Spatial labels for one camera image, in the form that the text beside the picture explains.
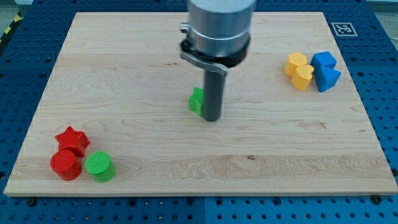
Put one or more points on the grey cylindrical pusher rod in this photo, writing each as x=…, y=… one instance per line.
x=213, y=95

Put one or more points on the green star block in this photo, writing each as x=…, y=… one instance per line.
x=195, y=101

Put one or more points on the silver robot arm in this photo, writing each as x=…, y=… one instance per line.
x=217, y=39

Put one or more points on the red star block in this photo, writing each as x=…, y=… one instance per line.
x=73, y=140

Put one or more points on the yellow hexagon block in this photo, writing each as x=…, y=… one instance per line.
x=293, y=61

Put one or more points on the yellow heart block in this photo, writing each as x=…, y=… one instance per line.
x=302, y=77

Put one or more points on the blue cube block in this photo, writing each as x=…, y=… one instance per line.
x=323, y=59

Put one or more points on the blue triangle block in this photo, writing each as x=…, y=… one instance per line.
x=326, y=78

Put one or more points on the white fiducial marker tag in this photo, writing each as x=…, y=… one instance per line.
x=344, y=29

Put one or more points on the green cylinder block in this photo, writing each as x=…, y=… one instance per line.
x=100, y=166

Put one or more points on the red cylinder block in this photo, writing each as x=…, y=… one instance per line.
x=66, y=165

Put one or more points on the black and yellow hazard tape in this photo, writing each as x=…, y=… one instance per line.
x=11, y=29

